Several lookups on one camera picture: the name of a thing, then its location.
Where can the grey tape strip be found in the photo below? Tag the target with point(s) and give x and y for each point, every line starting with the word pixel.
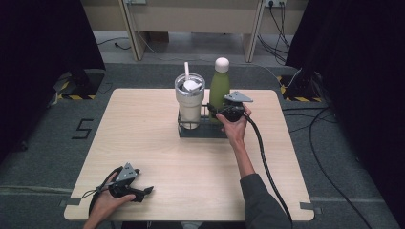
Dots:
pixel 310 206
pixel 71 202

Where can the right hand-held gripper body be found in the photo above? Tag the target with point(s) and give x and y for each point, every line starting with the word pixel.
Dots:
pixel 234 109

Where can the green bottle with white cap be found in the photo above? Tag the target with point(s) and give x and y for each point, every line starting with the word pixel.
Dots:
pixel 219 86

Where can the beige desk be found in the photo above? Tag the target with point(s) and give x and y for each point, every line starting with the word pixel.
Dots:
pixel 197 19

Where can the brown box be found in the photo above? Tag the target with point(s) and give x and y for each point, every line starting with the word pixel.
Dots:
pixel 158 37

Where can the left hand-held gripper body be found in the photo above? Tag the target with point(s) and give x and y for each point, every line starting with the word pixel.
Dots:
pixel 122 184

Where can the person's right hand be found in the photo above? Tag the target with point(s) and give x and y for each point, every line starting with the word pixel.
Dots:
pixel 235 130

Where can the stand base with hazard tape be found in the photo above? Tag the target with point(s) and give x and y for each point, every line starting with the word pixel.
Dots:
pixel 81 86
pixel 302 90

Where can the white tumbler with straw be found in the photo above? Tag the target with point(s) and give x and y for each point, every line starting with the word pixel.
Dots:
pixel 190 101

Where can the person's left hand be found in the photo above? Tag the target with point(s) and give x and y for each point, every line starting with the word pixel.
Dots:
pixel 106 205

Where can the dark curtain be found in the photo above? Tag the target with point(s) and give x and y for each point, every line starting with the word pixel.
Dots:
pixel 41 63
pixel 359 79

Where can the white wall socket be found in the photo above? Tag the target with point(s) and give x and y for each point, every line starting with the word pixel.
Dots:
pixel 275 2

